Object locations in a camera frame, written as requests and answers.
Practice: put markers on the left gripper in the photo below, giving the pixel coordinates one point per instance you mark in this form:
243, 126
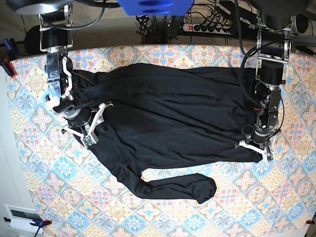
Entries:
260, 136

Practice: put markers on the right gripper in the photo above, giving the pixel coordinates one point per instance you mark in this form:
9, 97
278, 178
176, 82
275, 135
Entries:
85, 118

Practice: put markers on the black t-shirt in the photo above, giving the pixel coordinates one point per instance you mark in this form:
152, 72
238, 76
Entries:
165, 118

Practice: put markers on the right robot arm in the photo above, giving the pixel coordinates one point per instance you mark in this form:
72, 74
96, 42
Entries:
55, 29

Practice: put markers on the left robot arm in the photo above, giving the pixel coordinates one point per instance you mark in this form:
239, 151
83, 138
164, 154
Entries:
275, 20

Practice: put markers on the patterned tablecloth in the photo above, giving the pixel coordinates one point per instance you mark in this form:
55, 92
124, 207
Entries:
70, 187

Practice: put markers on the orange clamp lower right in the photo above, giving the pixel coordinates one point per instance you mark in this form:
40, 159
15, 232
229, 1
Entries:
310, 222

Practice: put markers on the blue clamp lower left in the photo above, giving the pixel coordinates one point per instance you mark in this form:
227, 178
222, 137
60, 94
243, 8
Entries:
37, 223

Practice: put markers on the blue clamp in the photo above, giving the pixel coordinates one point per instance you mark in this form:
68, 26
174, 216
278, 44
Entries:
5, 62
37, 223

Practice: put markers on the white floor box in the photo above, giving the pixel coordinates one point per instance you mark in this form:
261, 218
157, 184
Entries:
21, 218

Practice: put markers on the black round stool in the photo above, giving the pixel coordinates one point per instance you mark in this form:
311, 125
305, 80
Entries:
32, 41

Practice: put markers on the blue clamp upper left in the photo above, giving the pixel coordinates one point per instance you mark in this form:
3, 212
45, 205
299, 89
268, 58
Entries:
5, 62

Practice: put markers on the white power strip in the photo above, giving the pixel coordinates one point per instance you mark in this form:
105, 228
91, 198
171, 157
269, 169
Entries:
212, 28

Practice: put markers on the white speaker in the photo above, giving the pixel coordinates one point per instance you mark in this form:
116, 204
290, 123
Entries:
301, 23

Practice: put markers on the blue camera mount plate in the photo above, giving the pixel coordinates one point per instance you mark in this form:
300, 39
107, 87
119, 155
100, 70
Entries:
155, 7

